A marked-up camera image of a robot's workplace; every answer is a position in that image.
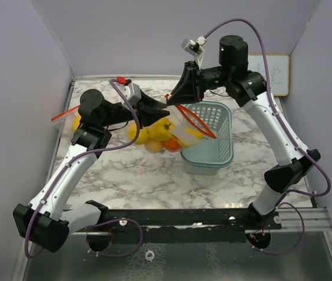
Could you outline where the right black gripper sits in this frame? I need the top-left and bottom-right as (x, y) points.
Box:
(166, 61), (231, 105)

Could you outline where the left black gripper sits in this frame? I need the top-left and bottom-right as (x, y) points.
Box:
(101, 89), (170, 129)

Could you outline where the clear zip bag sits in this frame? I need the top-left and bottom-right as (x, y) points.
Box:
(134, 105), (217, 153)
(51, 105), (80, 133)

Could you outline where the orange tangerine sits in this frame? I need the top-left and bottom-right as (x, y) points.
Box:
(162, 138), (182, 152)

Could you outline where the clear zip top bag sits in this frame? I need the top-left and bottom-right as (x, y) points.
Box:
(51, 105), (80, 133)

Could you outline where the orange fruit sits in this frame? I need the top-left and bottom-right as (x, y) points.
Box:
(144, 139), (164, 153)

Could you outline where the yellow pear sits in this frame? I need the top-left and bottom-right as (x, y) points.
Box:
(184, 127), (204, 140)

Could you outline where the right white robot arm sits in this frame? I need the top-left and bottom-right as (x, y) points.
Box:
(167, 35), (321, 229)

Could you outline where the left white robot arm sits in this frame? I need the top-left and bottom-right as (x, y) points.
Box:
(13, 89), (170, 258)

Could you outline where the light blue plastic basket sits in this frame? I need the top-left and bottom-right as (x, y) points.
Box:
(180, 101), (234, 176)

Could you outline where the small whiteboard with writing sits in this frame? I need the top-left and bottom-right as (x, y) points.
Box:
(248, 54), (290, 97)

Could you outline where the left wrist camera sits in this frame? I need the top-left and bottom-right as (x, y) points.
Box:
(117, 77), (142, 106)

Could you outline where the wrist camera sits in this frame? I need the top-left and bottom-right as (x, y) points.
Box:
(117, 77), (142, 106)
(182, 36), (207, 68)

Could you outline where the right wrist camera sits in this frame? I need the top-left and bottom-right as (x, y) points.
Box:
(182, 36), (207, 68)

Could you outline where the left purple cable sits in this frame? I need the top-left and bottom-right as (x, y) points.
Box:
(24, 78), (145, 259)

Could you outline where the purple cable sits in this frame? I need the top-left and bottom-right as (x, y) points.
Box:
(24, 78), (145, 259)
(203, 18), (331, 255)

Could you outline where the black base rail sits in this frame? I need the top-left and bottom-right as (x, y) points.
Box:
(78, 208), (282, 244)

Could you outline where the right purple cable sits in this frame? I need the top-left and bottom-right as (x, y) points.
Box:
(203, 18), (331, 255)

